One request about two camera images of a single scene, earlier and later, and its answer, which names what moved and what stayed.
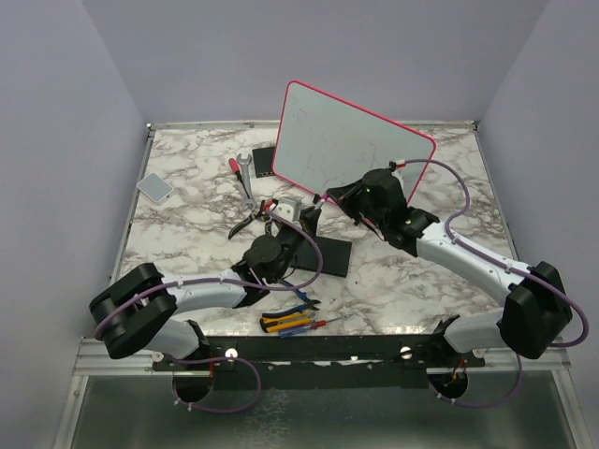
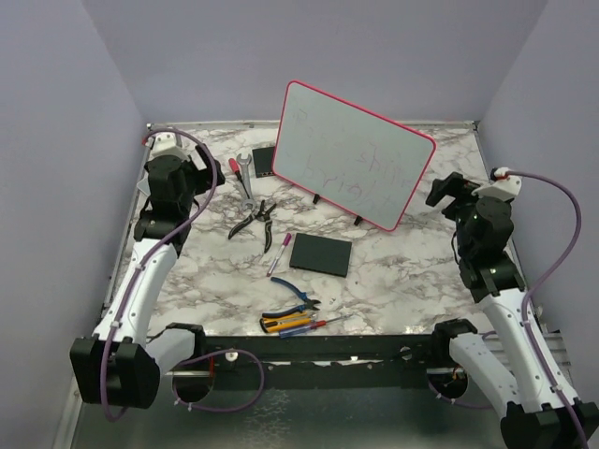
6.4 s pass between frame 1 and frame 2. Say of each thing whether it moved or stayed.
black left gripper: moved
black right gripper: moved
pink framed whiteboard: stayed
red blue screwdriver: stayed
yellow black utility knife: stayed
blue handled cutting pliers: stayed
